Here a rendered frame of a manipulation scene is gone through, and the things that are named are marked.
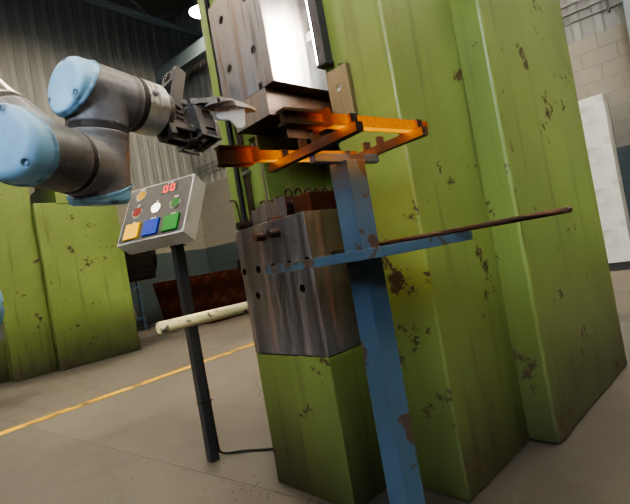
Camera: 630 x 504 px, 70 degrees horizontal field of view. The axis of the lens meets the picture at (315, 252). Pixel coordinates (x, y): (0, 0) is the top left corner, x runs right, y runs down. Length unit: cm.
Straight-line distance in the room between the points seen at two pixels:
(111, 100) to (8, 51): 1000
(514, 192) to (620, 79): 560
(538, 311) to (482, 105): 74
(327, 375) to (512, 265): 75
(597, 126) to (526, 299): 492
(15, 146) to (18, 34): 1040
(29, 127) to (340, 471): 125
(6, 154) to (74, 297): 555
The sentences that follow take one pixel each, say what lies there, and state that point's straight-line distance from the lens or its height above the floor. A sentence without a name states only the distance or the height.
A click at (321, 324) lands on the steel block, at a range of 137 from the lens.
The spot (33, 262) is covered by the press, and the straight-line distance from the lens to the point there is 619.
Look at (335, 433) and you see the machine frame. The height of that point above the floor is 23.
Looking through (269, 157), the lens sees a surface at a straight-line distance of 109.
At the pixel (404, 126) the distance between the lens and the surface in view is 106.
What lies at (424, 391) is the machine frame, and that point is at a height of 32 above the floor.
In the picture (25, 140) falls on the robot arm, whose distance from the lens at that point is 62.
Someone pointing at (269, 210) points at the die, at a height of 96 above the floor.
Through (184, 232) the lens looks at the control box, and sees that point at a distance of 180.
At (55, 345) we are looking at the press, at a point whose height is 30.
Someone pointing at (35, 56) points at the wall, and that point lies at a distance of 1092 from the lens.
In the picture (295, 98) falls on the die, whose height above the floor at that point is 134.
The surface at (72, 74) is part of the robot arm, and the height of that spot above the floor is 109.
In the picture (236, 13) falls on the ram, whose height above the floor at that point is 166.
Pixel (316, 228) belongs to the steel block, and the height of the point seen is 86.
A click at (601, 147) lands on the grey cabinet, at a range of 645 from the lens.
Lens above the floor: 77
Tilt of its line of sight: 1 degrees up
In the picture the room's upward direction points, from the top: 10 degrees counter-clockwise
